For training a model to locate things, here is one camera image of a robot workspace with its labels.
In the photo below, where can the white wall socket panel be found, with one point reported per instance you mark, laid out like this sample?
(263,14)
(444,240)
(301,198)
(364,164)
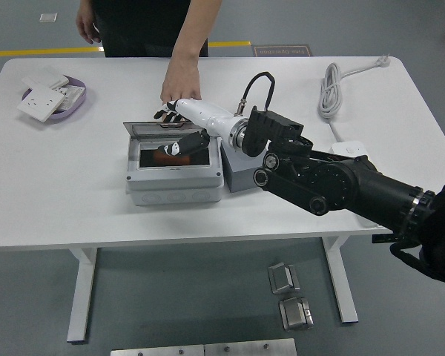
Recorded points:
(41,102)

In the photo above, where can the black table control panel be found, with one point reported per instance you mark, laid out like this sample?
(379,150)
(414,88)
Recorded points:
(380,239)

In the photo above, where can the person's left forearm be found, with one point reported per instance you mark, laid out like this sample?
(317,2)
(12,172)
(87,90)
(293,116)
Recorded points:
(196,29)

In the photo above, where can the small square floor plate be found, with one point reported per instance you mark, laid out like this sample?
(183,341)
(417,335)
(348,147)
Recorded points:
(48,18)

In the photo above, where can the purple oval tray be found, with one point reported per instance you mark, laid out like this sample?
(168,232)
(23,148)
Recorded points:
(74,109)

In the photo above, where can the person's left hand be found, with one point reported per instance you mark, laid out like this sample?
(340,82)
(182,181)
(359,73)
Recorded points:
(181,79)

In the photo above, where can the person's right hand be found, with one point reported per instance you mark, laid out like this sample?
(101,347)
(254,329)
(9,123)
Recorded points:
(87,22)

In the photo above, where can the orange cylinder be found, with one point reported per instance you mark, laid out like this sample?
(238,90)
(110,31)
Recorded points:
(163,158)

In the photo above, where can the white table leg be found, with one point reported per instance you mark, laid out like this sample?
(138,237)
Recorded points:
(82,293)
(341,278)

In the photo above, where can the white wall switch panel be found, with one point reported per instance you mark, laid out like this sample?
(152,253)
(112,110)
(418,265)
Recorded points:
(46,77)

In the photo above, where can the person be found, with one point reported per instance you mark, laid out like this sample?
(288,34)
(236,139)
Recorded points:
(144,29)

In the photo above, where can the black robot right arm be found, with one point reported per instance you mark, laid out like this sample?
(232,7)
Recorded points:
(356,185)

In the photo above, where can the white printed socket panel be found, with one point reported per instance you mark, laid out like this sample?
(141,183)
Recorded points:
(72,94)

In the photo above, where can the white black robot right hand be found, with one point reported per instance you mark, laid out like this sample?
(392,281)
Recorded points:
(207,115)

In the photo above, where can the grey electrical box with lid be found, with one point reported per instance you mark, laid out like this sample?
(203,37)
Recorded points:
(172,185)

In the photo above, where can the small metal clamp block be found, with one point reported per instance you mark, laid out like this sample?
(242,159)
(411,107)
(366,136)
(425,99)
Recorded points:
(294,313)
(282,278)

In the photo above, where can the grey cube with round hole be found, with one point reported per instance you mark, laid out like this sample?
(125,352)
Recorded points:
(239,178)

